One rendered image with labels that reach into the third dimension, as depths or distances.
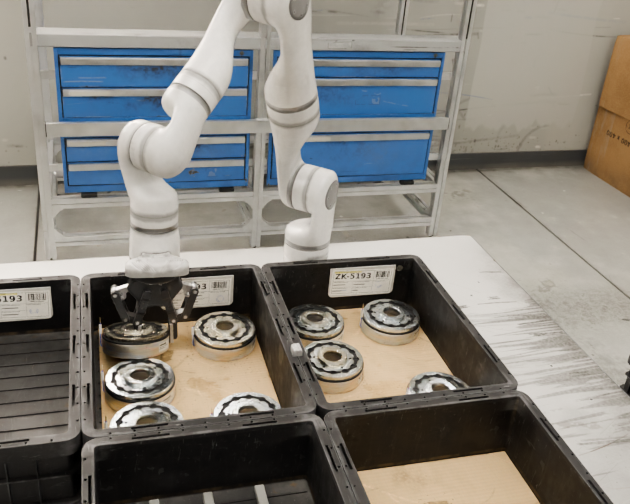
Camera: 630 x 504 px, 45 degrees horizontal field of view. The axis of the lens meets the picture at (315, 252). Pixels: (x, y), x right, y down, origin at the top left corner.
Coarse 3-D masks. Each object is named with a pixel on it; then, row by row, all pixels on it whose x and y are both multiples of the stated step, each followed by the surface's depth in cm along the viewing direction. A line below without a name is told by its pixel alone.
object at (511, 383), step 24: (264, 264) 133; (288, 264) 134; (312, 264) 134; (336, 264) 136; (288, 312) 120; (456, 312) 124; (480, 336) 118; (312, 384) 104; (504, 384) 108; (336, 408) 100
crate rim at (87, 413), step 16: (112, 272) 126; (192, 272) 129; (208, 272) 130; (256, 272) 130; (272, 304) 122; (272, 320) 118; (288, 336) 114; (288, 352) 111; (304, 384) 104; (304, 400) 101; (224, 416) 97; (240, 416) 98; (256, 416) 98; (272, 416) 98; (96, 432) 93; (112, 432) 93; (128, 432) 93
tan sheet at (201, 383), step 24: (120, 360) 122; (168, 360) 123; (192, 360) 123; (240, 360) 124; (264, 360) 125; (192, 384) 118; (216, 384) 118; (240, 384) 119; (264, 384) 119; (192, 408) 113
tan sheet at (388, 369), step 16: (352, 320) 138; (352, 336) 133; (368, 352) 129; (384, 352) 130; (400, 352) 130; (416, 352) 130; (432, 352) 131; (368, 368) 125; (384, 368) 126; (400, 368) 126; (416, 368) 126; (432, 368) 127; (448, 368) 127; (368, 384) 122; (384, 384) 122; (400, 384) 122; (336, 400) 117; (352, 400) 118
